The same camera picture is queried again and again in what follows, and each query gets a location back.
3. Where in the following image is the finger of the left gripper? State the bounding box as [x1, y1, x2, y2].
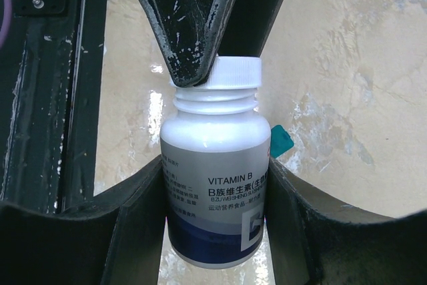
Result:
[218, 0, 283, 57]
[139, 0, 235, 87]

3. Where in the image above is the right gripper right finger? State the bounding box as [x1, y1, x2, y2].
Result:
[268, 159, 426, 284]

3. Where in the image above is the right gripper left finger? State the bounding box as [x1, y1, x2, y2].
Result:
[1, 158, 165, 284]

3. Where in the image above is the white bottle cap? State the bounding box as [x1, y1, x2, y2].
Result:
[190, 56, 262, 90]

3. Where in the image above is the teal weekly pill organizer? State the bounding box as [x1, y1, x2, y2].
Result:
[270, 125, 294, 158]

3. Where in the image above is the white vitamin pill bottle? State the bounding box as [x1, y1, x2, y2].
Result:
[160, 88, 271, 269]

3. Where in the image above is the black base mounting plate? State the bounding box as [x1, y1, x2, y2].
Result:
[1, 0, 107, 214]

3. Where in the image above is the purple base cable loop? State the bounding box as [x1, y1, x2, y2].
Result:
[0, 0, 14, 47]

